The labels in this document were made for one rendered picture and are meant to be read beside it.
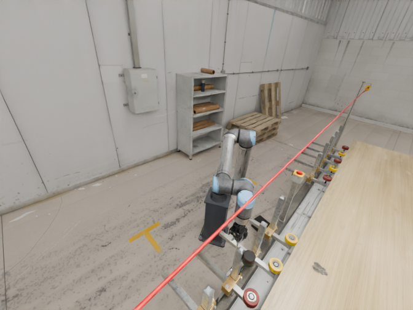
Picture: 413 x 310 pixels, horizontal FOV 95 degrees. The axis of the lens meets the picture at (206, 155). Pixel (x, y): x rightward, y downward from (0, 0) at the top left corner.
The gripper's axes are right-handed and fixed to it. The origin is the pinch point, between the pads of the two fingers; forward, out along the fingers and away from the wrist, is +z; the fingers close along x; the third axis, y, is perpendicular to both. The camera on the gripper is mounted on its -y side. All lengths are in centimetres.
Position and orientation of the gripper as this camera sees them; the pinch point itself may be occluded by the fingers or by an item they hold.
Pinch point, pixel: (238, 240)
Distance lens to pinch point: 127.8
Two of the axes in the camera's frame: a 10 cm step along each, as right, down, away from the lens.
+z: -0.6, 8.6, 5.0
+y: -6.7, 3.4, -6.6
